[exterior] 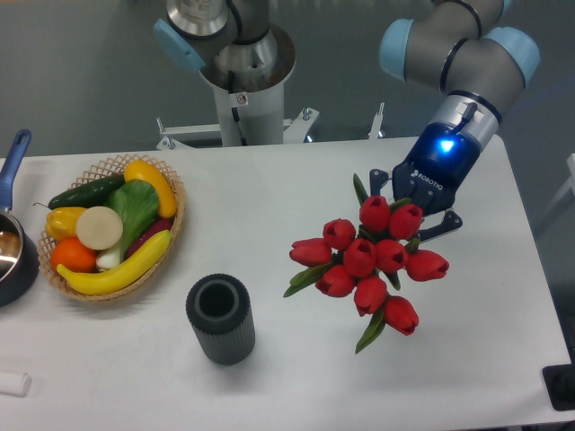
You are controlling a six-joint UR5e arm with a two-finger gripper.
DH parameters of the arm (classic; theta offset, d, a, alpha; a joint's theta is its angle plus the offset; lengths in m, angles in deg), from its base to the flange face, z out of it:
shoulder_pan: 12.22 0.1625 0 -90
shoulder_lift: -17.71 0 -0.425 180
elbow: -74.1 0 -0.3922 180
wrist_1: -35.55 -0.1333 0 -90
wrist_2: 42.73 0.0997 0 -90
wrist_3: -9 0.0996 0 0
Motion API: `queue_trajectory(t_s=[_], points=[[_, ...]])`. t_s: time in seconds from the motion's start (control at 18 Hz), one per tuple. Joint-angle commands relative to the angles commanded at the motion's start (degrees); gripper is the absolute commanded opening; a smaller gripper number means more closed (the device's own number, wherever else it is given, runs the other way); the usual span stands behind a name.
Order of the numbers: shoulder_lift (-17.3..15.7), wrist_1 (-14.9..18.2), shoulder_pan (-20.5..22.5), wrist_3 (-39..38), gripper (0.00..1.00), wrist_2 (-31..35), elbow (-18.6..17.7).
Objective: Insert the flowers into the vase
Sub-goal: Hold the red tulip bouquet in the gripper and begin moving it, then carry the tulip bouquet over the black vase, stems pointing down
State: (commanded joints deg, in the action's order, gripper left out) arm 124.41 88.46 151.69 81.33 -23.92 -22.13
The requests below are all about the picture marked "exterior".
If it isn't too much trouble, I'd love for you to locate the dark grey ribbed vase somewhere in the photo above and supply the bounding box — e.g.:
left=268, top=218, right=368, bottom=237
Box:
left=185, top=274, right=255, bottom=365

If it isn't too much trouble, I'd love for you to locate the white metal mounting frame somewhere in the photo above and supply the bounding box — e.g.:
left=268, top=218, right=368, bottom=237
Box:
left=156, top=101, right=385, bottom=150

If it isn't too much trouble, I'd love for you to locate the yellow banana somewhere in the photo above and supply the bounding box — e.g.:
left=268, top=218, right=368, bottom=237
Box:
left=57, top=230, right=172, bottom=295

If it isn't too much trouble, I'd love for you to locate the yellow squash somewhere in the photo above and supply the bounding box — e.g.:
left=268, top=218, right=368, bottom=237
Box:
left=124, top=160, right=177, bottom=218

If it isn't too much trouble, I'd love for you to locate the orange fruit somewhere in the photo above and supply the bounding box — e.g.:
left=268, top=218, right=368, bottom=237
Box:
left=50, top=238, right=97, bottom=273

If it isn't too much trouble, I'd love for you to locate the green bok choy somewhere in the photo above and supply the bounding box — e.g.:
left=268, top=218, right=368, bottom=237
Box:
left=96, top=180, right=159, bottom=272

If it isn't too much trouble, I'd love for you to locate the beige round disc vegetable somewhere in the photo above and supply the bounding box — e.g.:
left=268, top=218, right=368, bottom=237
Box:
left=75, top=207, right=123, bottom=251

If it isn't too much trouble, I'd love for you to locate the yellow bell pepper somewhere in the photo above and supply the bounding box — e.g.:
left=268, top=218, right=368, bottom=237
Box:
left=45, top=207, right=86, bottom=242

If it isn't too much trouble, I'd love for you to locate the red tulip bouquet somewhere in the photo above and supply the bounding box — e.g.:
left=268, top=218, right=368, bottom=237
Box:
left=283, top=176, right=449, bottom=352

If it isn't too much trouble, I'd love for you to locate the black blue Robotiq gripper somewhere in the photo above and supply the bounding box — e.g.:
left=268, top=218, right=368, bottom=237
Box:
left=369, top=123, right=481, bottom=242

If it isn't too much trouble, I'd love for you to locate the dark saucepan blue handle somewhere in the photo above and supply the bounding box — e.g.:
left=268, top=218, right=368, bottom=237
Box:
left=1, top=129, right=39, bottom=307

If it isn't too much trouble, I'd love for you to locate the white cylinder object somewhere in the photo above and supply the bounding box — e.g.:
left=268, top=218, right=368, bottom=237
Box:
left=0, top=369, right=32, bottom=398

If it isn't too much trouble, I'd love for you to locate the black device at edge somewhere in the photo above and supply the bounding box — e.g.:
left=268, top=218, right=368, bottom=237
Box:
left=542, top=364, right=574, bottom=411

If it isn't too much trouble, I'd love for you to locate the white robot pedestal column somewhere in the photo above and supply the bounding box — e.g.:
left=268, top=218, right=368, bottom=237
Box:
left=201, top=23, right=296, bottom=146

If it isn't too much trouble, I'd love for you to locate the green cucumber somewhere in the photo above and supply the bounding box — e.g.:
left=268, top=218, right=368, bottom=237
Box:
left=34, top=175, right=125, bottom=210

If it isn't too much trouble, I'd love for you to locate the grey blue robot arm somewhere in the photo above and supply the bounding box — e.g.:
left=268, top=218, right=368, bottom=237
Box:
left=154, top=1, right=540, bottom=241

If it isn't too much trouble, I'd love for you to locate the white furniture piece right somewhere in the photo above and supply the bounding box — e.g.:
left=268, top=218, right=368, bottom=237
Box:
left=533, top=154, right=574, bottom=239

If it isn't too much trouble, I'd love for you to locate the purple eggplant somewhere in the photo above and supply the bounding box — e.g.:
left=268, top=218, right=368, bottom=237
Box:
left=125, top=218, right=173, bottom=259

